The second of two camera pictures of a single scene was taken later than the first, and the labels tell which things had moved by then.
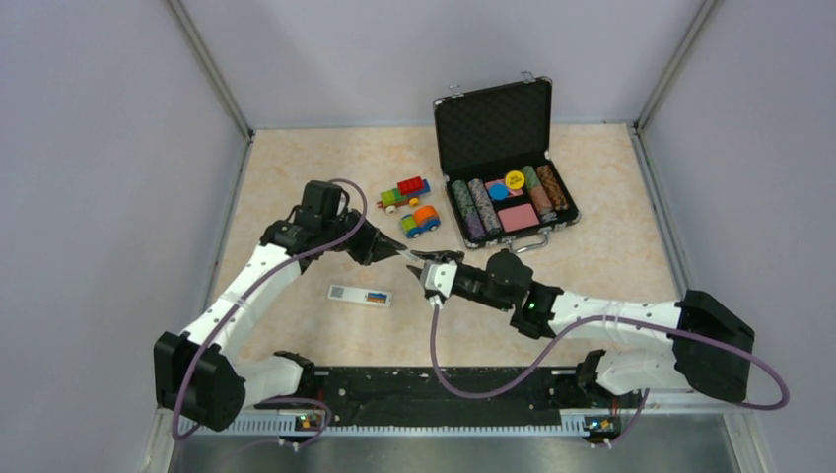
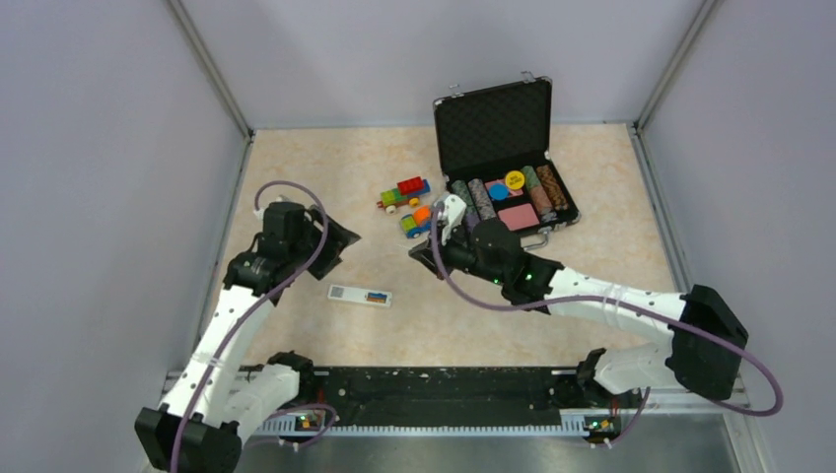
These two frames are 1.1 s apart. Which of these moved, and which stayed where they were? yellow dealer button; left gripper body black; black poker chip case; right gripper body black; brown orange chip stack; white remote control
Moved: left gripper body black; right gripper body black
Stayed: yellow dealer button; brown orange chip stack; black poker chip case; white remote control
